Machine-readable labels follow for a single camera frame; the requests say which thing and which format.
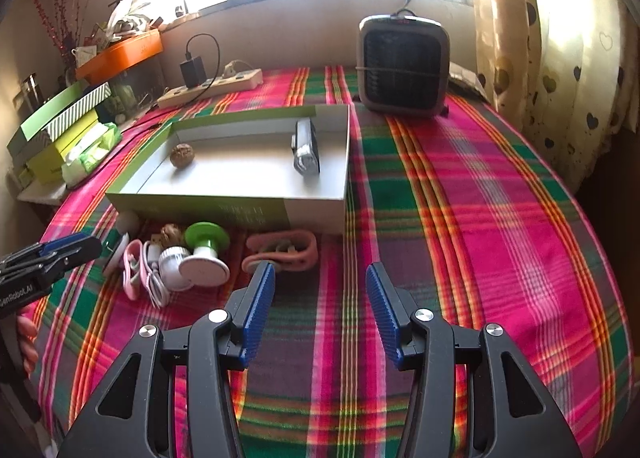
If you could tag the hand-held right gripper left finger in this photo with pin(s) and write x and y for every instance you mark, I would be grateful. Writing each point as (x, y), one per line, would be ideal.
(260, 308)

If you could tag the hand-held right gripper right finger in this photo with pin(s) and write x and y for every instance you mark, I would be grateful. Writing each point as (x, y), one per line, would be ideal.
(382, 313)

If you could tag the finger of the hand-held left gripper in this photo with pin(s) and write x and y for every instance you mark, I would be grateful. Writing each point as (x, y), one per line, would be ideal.
(82, 252)
(65, 239)

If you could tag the salmon pink clip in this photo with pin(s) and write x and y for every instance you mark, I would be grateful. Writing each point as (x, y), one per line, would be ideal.
(280, 252)

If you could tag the green and white spool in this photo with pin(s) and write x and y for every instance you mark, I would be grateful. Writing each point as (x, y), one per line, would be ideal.
(205, 253)

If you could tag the brown walnut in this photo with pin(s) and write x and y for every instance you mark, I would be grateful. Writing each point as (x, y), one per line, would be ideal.
(170, 234)
(180, 156)

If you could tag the small white jar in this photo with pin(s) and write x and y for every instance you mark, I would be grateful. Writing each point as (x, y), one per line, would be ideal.
(173, 257)

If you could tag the shallow green cardboard box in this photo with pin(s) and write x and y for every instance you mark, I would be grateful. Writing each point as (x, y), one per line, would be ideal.
(240, 173)

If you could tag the person's left hand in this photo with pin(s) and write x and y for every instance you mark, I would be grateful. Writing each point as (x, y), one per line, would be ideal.
(27, 343)

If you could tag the yellow-green box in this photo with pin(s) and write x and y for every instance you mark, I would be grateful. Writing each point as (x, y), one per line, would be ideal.
(52, 150)

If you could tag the green wet wipes pack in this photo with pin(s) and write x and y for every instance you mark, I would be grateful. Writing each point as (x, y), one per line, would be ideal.
(90, 150)

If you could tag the plaid blanket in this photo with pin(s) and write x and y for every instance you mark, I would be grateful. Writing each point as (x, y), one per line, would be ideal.
(450, 238)

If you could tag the black flashlight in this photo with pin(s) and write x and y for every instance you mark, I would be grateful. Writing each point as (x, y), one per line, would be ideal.
(306, 153)

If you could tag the orange box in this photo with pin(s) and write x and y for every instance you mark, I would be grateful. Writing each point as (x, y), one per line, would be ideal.
(125, 53)

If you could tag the beige power strip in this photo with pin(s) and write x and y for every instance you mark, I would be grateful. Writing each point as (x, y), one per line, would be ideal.
(210, 87)

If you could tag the black charger adapter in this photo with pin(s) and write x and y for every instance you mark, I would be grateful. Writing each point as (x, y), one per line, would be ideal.
(194, 70)

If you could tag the red branch decoration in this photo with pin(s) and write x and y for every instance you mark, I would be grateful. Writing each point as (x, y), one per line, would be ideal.
(62, 23)

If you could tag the pile of household clutter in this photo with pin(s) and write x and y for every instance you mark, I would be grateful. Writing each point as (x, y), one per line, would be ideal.
(125, 15)

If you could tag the white plug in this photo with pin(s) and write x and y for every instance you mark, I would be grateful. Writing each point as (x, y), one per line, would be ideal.
(232, 69)

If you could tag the grey space heater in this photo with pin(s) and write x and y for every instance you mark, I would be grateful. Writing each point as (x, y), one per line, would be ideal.
(404, 65)

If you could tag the heart print curtain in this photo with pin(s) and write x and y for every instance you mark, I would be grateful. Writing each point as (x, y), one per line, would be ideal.
(550, 63)

